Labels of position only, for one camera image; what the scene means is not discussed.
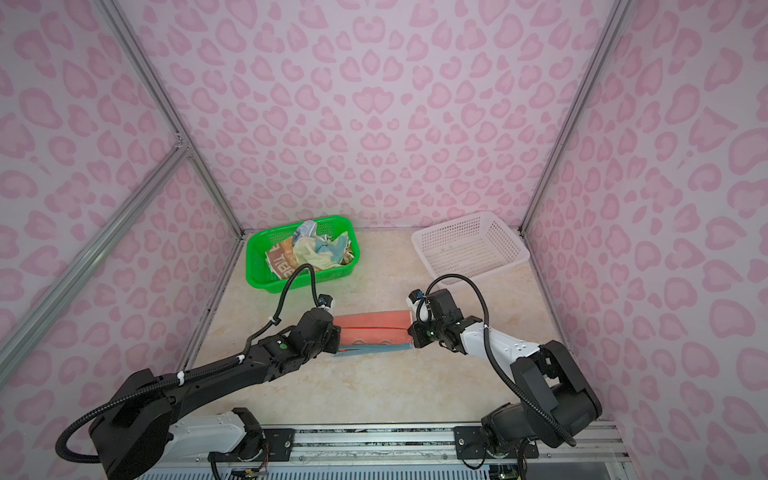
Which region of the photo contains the red brown bear towel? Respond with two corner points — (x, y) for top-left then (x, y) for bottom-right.
(334, 310), (413, 357)

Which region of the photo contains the pale yellow teal towel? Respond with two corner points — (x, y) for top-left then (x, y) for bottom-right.
(292, 232), (355, 271)

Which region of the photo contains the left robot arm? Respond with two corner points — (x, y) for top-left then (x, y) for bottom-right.
(89, 308), (341, 479)

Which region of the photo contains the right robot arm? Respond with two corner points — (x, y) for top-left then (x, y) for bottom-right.
(407, 289), (603, 458)

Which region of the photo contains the green plastic basket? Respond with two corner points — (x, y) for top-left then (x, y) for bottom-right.
(246, 215), (361, 294)

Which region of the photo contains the orange blue lettered towel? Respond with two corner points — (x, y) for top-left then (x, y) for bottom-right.
(266, 220), (341, 279)

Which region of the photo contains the white plastic basket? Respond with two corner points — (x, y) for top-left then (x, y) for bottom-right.
(411, 211), (530, 281)

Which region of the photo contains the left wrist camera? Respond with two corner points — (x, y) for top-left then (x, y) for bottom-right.
(318, 294), (333, 310)

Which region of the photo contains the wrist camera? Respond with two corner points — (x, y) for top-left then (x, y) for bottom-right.
(318, 294), (333, 310)
(407, 289), (424, 308)

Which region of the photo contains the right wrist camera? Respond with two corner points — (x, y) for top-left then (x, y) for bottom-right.
(407, 289), (424, 308)

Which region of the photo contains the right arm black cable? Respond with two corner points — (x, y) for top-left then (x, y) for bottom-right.
(416, 273), (578, 448)

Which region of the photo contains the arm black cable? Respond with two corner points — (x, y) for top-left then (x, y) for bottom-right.
(416, 273), (578, 448)
(55, 263), (320, 464)

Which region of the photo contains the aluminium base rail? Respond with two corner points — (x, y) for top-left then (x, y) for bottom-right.
(144, 421), (638, 479)

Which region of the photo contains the aluminium diagonal frame bar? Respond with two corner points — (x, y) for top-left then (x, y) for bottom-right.
(1, 143), (189, 385)

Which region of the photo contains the aluminium frame post left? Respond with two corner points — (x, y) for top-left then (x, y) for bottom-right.
(94, 0), (246, 238)

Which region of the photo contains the aluminium frame post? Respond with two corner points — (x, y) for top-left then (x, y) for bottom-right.
(94, 0), (246, 238)
(518, 0), (636, 239)

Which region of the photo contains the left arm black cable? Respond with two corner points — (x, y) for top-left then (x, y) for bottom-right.
(55, 263), (320, 464)

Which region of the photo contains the aluminium frame post right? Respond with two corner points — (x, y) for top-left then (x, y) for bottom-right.
(518, 0), (636, 239)

